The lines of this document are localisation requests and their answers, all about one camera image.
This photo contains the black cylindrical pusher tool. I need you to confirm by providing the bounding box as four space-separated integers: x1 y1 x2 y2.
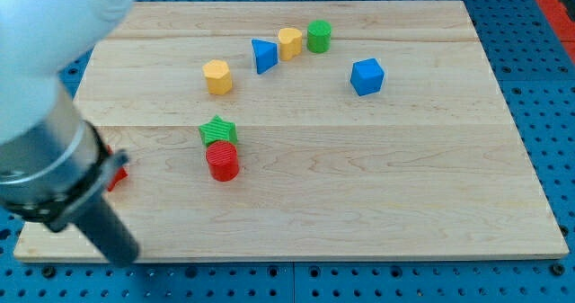
74 197 139 267

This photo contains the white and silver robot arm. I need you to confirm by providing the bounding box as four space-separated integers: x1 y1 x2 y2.
1 0 139 266

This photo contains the red block behind arm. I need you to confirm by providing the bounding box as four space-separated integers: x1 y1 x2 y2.
106 145 128 192

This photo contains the green star block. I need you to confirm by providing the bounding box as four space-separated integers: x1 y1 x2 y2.
199 115 238 147

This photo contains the red cylinder block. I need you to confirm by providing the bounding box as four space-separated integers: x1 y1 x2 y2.
206 140 239 182

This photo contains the yellow hexagon block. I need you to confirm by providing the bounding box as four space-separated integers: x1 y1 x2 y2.
202 59 233 95

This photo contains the light wooden board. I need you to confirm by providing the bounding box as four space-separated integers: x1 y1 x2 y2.
13 0 571 263

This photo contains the blue triangle block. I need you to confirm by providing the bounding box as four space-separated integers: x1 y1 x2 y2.
252 39 279 75

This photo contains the yellow heart block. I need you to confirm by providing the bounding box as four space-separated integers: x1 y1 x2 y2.
278 28 303 61

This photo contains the green cylinder block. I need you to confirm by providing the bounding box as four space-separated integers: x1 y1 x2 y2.
307 20 332 53

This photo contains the blue cube block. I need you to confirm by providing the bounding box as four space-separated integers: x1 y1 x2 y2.
349 58 385 96

